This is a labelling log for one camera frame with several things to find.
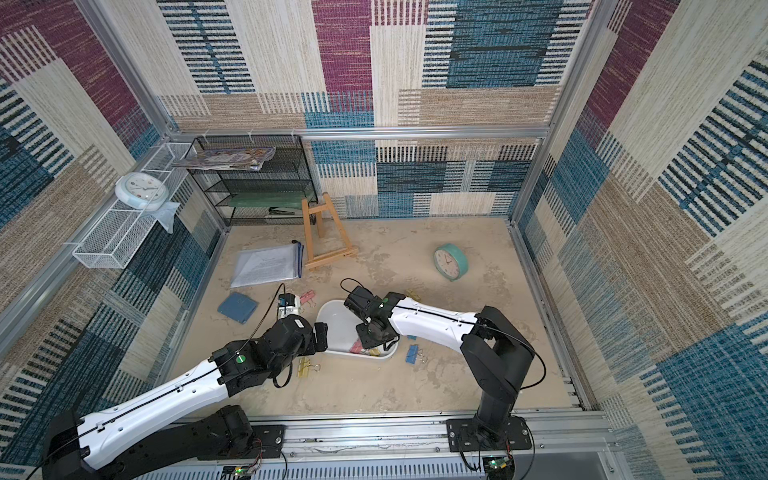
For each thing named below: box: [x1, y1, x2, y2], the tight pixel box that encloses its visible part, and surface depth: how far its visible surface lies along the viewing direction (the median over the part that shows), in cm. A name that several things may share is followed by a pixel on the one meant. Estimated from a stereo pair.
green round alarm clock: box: [433, 243, 469, 282], surface depth 101 cm
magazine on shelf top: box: [172, 146, 277, 171], surface depth 83 cm
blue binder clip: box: [405, 344, 428, 365], surface depth 88 cm
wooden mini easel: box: [302, 192, 359, 269], surface depth 107 cm
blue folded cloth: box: [217, 292, 259, 325], surface depth 98 cm
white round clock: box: [115, 172, 169, 212], surface depth 76 cm
